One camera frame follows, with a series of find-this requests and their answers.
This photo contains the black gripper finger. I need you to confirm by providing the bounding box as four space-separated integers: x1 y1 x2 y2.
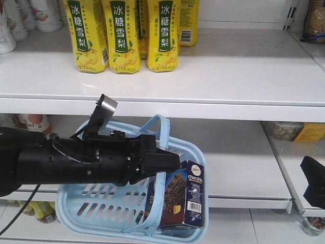
300 156 324 209

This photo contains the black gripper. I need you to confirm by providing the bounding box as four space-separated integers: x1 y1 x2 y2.
83 131 180 186

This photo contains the light blue plastic basket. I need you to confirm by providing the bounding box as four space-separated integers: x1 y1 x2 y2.
55 115 209 243

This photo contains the blue Chocofello cookie box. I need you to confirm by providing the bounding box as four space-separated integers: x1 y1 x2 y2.
159 160 204 230

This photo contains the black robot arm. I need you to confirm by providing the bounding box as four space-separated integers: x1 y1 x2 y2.
1 127 180 196

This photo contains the clear nut snack tub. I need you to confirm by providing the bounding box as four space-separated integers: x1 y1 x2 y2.
262 121 304 142

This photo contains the white supermarket shelf unit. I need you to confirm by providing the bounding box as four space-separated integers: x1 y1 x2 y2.
1 1 324 243

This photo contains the yellow pear drink bottle middle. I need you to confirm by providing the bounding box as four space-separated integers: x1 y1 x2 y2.
102 1 141 74

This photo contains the yellow pear drink bottle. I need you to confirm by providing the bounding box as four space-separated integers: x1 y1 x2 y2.
63 1 109 74
180 0 200 46
102 1 141 74
147 1 180 73

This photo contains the yellow pear drink bottle right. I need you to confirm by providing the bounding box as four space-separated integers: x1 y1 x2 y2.
147 1 180 73

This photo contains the yellow pear drink bottle left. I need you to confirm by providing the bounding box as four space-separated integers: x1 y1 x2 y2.
63 1 109 74

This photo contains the yellow pear drink bottle rear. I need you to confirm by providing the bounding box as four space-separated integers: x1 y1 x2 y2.
180 0 200 46

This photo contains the white lychee drink bottle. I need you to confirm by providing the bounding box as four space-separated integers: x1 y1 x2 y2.
29 0 62 33

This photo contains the white drink bottle left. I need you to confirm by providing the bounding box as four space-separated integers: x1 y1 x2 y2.
1 1 16 55

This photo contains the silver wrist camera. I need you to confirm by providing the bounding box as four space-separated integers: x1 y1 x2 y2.
88 94 118 134

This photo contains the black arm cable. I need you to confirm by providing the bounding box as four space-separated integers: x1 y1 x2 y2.
0 184 41 236

